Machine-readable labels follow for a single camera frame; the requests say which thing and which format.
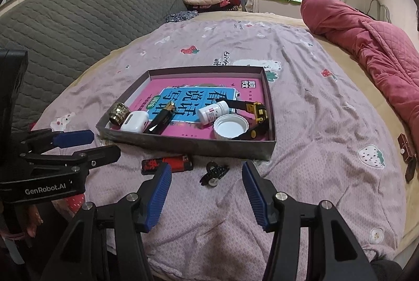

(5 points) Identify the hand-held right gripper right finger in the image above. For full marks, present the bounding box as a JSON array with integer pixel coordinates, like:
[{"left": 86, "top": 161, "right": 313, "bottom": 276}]
[{"left": 241, "top": 160, "right": 372, "bottom": 281}]

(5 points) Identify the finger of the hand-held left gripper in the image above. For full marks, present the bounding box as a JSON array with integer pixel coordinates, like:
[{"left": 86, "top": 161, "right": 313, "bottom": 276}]
[
  {"left": 20, "top": 130, "right": 95, "bottom": 155},
  {"left": 20, "top": 145, "right": 122, "bottom": 175}
]

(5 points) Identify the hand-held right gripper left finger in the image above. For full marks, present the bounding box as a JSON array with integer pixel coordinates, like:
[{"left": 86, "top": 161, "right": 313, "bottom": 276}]
[{"left": 39, "top": 163, "right": 173, "bottom": 281}]

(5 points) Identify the red and black lighter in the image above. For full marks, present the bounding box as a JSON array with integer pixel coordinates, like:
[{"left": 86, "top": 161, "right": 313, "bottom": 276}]
[{"left": 141, "top": 155, "right": 193, "bottom": 175}]

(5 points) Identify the white earbuds case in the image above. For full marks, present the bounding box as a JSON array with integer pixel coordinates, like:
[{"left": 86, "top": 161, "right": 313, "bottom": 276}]
[{"left": 120, "top": 111, "right": 149, "bottom": 133}]

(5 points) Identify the black hair clip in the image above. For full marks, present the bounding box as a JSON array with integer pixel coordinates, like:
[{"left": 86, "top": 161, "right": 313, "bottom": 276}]
[{"left": 200, "top": 161, "right": 230, "bottom": 187}]

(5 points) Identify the shallow grey cardboard box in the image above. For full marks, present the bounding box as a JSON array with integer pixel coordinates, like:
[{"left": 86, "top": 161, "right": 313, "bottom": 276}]
[{"left": 96, "top": 66, "right": 277, "bottom": 161}]

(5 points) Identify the black and gold lipstick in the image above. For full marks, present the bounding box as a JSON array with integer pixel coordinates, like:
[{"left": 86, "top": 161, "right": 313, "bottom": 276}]
[{"left": 143, "top": 100, "right": 177, "bottom": 134}]

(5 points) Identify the white bottle cap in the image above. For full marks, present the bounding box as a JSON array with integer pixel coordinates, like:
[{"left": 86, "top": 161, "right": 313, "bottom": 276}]
[{"left": 213, "top": 114, "right": 249, "bottom": 140}]

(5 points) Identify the white pill bottle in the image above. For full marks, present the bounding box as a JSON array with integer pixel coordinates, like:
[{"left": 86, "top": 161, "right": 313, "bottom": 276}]
[{"left": 197, "top": 100, "right": 230, "bottom": 125}]

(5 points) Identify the person's left hand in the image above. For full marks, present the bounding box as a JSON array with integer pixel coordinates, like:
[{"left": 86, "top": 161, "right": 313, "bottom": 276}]
[{"left": 24, "top": 203, "right": 45, "bottom": 237}]

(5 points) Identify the yellow and black watch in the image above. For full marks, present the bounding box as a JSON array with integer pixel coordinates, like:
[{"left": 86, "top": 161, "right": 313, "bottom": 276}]
[{"left": 226, "top": 99, "right": 271, "bottom": 140}]

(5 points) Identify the pink strawberry print bedsheet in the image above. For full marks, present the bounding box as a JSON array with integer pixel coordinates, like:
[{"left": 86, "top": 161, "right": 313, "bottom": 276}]
[{"left": 31, "top": 19, "right": 406, "bottom": 281}]

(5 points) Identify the pink and blue book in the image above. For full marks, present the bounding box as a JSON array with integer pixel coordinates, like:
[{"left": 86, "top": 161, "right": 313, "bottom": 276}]
[{"left": 109, "top": 77, "right": 272, "bottom": 140}]

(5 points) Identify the grey quilted headboard cover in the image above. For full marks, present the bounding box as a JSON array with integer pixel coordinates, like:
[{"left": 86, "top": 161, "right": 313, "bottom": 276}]
[{"left": 0, "top": 0, "right": 189, "bottom": 138}]

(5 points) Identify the dark patterned cloth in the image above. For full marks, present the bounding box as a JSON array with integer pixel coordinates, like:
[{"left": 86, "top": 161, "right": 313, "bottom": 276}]
[{"left": 164, "top": 10, "right": 199, "bottom": 24}]

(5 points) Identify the small black object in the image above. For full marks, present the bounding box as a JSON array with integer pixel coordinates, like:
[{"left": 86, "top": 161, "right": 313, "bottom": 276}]
[{"left": 405, "top": 155, "right": 418, "bottom": 183}]

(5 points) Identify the small brown box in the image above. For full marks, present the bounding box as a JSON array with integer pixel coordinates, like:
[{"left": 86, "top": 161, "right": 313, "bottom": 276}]
[{"left": 397, "top": 134, "right": 417, "bottom": 164}]

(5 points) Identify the pink folded cloth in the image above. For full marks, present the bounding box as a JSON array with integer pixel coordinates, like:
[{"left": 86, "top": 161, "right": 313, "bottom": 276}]
[{"left": 181, "top": 0, "right": 230, "bottom": 7}]

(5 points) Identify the red quilted blanket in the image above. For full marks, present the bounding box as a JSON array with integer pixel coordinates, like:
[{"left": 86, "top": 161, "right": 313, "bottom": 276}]
[{"left": 300, "top": 0, "right": 419, "bottom": 138}]

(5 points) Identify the white wall cable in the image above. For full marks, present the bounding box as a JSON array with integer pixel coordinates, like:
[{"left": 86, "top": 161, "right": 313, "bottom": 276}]
[{"left": 368, "top": 0, "right": 392, "bottom": 23}]

